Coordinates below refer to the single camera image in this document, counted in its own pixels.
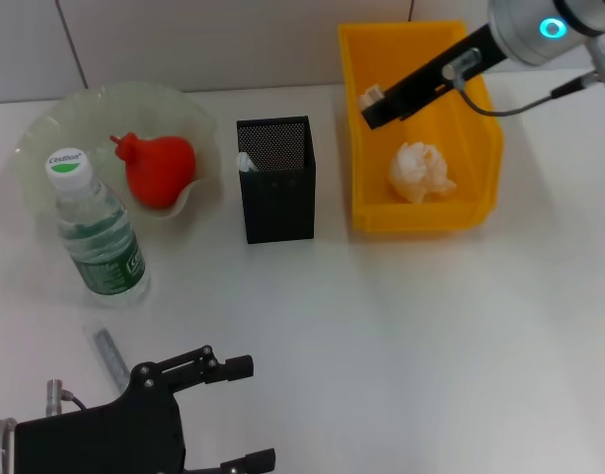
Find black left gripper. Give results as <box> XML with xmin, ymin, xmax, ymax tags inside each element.
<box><xmin>13</xmin><ymin>345</ymin><xmax>277</xmax><ymax>474</ymax></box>

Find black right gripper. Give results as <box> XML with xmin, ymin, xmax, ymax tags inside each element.
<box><xmin>360</xmin><ymin>23</ymin><xmax>509</xmax><ymax>131</ymax></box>

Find beige eraser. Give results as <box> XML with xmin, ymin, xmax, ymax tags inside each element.
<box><xmin>358</xmin><ymin>84</ymin><xmax>387</xmax><ymax>111</ymax></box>

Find white paper ball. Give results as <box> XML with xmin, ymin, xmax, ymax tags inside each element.
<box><xmin>388</xmin><ymin>141</ymin><xmax>459</xmax><ymax>204</ymax></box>

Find grey marker pen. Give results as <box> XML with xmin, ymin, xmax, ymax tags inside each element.
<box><xmin>82</xmin><ymin>323</ymin><xmax>134</xmax><ymax>397</ymax></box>

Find clear bottle with green label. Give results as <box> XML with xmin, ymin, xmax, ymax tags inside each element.
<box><xmin>44</xmin><ymin>147</ymin><xmax>151</xmax><ymax>307</ymax></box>

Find red-orange soft toy orange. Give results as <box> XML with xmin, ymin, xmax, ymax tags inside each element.
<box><xmin>109</xmin><ymin>130</ymin><xmax>197</xmax><ymax>211</ymax></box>

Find black mesh pen holder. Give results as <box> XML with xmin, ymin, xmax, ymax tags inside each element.
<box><xmin>235</xmin><ymin>116</ymin><xmax>317</xmax><ymax>245</ymax></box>

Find pale green glass fruit plate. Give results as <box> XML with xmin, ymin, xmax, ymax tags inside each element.
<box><xmin>0</xmin><ymin>82</ymin><xmax>220</xmax><ymax>241</ymax></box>

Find yellow plastic bin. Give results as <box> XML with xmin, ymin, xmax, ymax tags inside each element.
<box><xmin>337</xmin><ymin>19</ymin><xmax>505</xmax><ymax>233</ymax></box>

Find right wrist metal cable plug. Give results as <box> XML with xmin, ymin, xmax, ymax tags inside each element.
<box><xmin>442</xmin><ymin>47</ymin><xmax>483</xmax><ymax>83</ymax></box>

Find wrist metal cable plug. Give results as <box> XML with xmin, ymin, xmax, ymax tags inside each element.
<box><xmin>44</xmin><ymin>378</ymin><xmax>89</xmax><ymax>420</ymax></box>
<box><xmin>442</xmin><ymin>47</ymin><xmax>483</xmax><ymax>83</ymax></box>

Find right arm dark cable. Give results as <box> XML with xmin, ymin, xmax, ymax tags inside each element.
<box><xmin>457</xmin><ymin>71</ymin><xmax>605</xmax><ymax>119</ymax></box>

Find left wrist metal cable plug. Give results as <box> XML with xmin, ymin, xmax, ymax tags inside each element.
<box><xmin>44</xmin><ymin>378</ymin><xmax>89</xmax><ymax>420</ymax></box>

